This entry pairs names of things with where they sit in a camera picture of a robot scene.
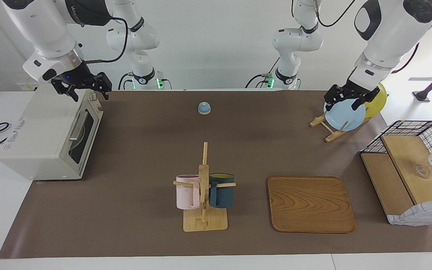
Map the pink mug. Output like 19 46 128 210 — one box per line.
175 175 201 210

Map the wooden plate rack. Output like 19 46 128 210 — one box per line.
310 112 372 143

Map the dark teal mug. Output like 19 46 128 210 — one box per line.
208 173 235 209

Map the wooden shelf with wire frame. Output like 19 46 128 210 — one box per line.
360 120 432 225

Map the white checked cloth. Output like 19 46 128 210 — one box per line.
387 198 432 227

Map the yellow plate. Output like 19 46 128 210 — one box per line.
364 82 388 119

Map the brown table mat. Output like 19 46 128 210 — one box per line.
0 90 432 259

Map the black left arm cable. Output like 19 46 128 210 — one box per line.
291 0 432 74

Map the wooden mug tree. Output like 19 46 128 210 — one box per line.
173 142 236 232

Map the black arm base cable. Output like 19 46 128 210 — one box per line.
245 56 280 89
118 72 132 90

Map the white toaster oven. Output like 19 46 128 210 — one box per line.
0 83 104 180

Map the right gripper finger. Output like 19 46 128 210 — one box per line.
51 78 80 102
88 72 113 101

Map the wooden serving tray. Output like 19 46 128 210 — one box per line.
268 176 357 234

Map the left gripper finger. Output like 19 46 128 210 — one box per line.
352 88 381 111
324 85 342 112

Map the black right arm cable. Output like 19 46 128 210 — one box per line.
83 16 129 64

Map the light blue plate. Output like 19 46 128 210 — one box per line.
324 100 366 132

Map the glass oven door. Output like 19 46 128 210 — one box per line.
63 107 103 177

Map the small clear glass bowl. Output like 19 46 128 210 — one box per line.
413 163 431 179

